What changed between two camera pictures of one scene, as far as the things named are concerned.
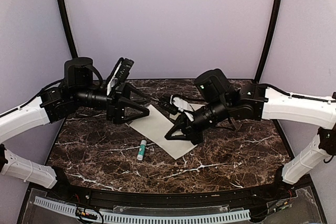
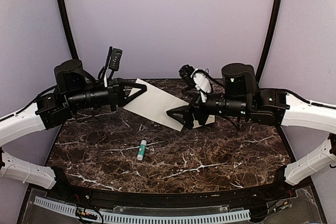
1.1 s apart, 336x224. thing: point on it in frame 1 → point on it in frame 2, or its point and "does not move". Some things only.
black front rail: x=133 y=200 does not move
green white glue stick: x=142 y=149 does not move
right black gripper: x=188 y=130 → x=186 y=110
